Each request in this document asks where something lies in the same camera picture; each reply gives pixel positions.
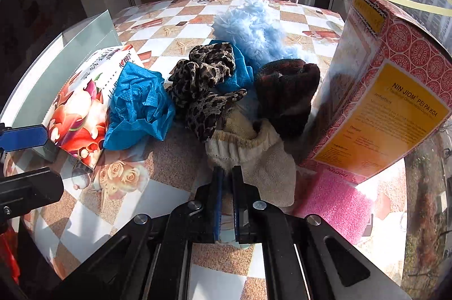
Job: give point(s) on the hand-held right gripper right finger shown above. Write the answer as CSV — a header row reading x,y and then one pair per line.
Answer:
x,y
237,211

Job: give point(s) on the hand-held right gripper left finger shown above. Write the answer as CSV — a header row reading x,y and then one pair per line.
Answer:
x,y
219,204

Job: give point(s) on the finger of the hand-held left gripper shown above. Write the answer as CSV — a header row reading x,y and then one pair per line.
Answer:
x,y
28,188
21,139

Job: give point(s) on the beige sock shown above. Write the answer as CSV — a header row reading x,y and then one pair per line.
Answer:
x,y
261,162

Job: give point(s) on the floral printed carton box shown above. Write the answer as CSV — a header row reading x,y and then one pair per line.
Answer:
x,y
77,109

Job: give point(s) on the dark maroon knit hat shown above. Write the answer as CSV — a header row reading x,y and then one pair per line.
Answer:
x,y
286,88

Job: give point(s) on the light blue fluffy cloth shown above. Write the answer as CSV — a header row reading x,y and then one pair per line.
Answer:
x,y
254,28

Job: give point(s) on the red patterned carton box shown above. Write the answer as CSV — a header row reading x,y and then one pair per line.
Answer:
x,y
388,102

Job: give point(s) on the patterned checkered tablecloth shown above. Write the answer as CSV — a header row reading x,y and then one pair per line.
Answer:
x,y
176,158

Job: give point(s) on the pale green stitched bag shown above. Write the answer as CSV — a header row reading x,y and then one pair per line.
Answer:
x,y
53,63

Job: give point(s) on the pink foam sponge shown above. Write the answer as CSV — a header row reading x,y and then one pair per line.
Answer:
x,y
332,204

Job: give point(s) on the blue plastic shoe cover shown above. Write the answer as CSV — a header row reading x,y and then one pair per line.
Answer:
x,y
242,74
141,102

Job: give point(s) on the leopard print scarf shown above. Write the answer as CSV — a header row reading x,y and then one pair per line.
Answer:
x,y
201,74

